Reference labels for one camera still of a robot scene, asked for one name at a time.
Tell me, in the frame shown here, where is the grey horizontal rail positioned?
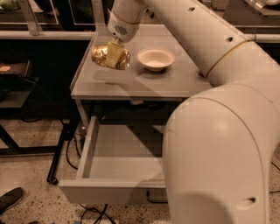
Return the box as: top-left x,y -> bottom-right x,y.
0,31 -> 96,40

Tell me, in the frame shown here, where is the black drawer handle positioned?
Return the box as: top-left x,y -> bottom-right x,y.
146,191 -> 168,204

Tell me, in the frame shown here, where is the white paper bowl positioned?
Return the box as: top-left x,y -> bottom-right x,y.
137,48 -> 175,72

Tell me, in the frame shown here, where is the black floor cable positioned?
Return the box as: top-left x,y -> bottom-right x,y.
269,161 -> 280,194

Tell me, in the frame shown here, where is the grey open top drawer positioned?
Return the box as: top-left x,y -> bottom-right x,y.
59,116 -> 166,204

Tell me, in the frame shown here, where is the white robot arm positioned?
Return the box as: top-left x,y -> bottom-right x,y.
108,0 -> 280,224

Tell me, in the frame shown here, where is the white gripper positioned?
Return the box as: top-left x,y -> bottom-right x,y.
105,10 -> 141,69

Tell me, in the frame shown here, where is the grey counter cabinet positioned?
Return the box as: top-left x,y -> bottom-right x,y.
71,24 -> 211,126

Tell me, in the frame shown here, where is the dark shoe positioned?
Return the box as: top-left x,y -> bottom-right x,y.
0,187 -> 25,214

